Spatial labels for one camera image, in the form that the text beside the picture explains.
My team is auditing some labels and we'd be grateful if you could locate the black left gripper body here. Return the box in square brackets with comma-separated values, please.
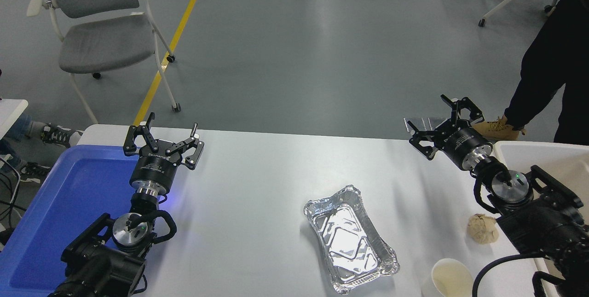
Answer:
[129, 140, 183, 192]

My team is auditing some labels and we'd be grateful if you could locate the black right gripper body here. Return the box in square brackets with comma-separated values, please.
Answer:
[437, 124, 492, 170]

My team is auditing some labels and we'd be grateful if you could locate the white paper cup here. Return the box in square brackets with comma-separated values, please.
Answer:
[421, 258, 474, 297]

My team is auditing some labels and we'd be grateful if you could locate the person with patterned shoes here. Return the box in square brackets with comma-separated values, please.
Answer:
[0, 113, 83, 183]

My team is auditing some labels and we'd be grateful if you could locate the large pale bin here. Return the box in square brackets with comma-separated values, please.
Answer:
[492, 140, 589, 297]

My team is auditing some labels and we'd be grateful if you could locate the crumpled tan paper ball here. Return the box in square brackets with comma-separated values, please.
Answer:
[467, 213, 500, 245]

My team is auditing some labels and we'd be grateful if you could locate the blue plastic tray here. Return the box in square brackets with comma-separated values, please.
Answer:
[0, 144, 148, 297]

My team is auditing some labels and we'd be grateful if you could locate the grey chair with armrests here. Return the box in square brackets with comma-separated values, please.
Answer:
[26, 0, 181, 125]

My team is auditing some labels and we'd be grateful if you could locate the standing person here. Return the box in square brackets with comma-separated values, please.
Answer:
[473, 0, 589, 146]

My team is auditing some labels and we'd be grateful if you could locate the small white table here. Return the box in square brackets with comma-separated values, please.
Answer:
[0, 99, 29, 140]

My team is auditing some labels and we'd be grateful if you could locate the silver foil tray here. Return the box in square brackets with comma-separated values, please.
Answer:
[303, 185, 400, 295]

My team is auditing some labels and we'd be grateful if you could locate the white cable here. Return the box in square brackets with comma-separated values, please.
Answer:
[0, 155, 22, 218]

